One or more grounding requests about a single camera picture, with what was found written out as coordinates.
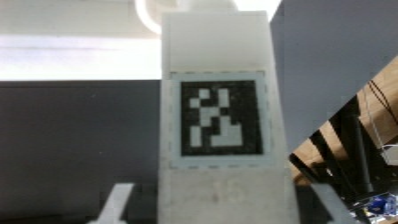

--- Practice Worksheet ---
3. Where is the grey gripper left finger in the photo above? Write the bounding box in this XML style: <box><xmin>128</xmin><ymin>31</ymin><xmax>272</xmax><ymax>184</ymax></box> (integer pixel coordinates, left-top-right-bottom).
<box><xmin>87</xmin><ymin>183</ymin><xmax>156</xmax><ymax>224</ymax></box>

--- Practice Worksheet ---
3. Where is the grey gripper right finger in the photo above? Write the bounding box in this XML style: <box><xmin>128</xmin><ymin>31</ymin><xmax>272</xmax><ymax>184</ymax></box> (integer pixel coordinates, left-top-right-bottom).
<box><xmin>295</xmin><ymin>184</ymin><xmax>357</xmax><ymax>224</ymax></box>

